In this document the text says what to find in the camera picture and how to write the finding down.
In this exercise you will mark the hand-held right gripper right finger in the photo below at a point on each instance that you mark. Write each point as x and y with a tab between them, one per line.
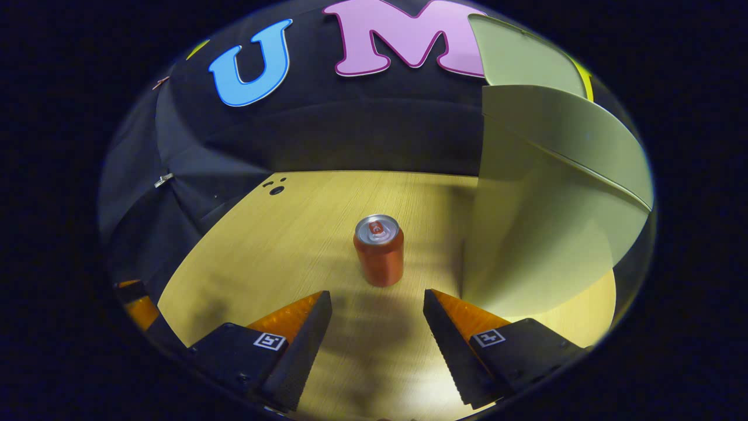
449	345

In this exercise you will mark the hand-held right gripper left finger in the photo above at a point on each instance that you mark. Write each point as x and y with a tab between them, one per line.
305	345

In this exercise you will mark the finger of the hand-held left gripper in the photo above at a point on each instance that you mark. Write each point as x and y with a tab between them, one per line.
140	310

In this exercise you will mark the orange pop can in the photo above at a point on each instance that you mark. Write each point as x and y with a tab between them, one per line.
380	257

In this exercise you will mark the green desktop garbage bin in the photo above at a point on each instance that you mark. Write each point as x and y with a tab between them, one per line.
543	234

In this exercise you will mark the wooden desktop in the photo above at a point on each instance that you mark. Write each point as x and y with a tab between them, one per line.
304	245

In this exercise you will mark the silver metal clip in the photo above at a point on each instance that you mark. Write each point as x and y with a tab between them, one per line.
163	180

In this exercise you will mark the black backdrop cloth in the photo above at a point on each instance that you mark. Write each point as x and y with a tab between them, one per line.
362	128

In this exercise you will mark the copper metal clip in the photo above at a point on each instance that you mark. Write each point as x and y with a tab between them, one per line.
160	82

